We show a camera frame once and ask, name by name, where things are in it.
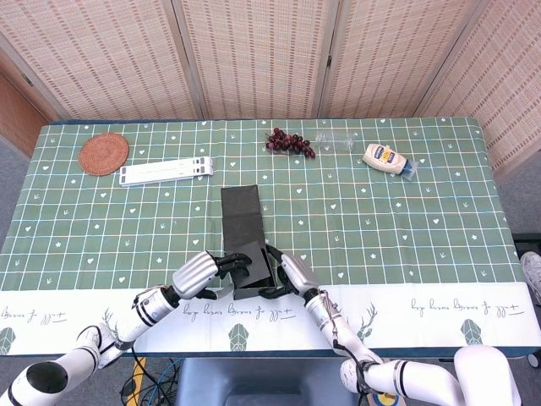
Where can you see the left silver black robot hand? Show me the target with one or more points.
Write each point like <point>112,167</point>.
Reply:
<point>194,275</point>

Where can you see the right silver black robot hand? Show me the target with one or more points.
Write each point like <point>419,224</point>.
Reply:
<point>300,275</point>

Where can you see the black foldable cardboard box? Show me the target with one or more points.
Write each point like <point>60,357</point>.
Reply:
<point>241,215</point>

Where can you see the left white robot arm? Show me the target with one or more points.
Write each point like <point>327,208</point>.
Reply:
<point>152,308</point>

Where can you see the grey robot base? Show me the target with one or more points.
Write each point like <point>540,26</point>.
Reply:
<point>262,380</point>

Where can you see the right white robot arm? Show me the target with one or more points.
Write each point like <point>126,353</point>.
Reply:
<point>338,325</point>

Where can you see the green checked tablecloth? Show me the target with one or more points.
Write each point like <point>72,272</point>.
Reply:
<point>380,211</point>

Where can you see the white folding laptop stand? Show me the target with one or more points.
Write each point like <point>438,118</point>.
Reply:
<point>165,170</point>

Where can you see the dark red grape bunch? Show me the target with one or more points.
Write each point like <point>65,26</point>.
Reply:
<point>283,141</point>

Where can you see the clear plastic cup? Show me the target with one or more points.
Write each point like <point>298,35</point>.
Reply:
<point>334,141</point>

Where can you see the cream mayonnaise squeeze bottle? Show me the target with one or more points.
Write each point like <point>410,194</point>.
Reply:
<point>382,157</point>

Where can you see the wooden board with yellow disc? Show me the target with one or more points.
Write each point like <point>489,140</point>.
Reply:
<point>385,399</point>

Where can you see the round woven rattan coaster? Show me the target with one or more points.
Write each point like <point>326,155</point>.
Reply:
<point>103,153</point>

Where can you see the woven bamboo folding screen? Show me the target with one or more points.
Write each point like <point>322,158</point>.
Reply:
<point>262,55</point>

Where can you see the black furniture base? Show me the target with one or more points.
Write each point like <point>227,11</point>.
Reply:
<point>528,243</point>

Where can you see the white sneaker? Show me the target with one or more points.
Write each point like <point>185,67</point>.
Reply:
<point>532,270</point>

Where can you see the brown wooden door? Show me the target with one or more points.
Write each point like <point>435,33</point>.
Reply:
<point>17,118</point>

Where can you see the black caster wheel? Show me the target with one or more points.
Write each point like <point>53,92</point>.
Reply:
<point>533,360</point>

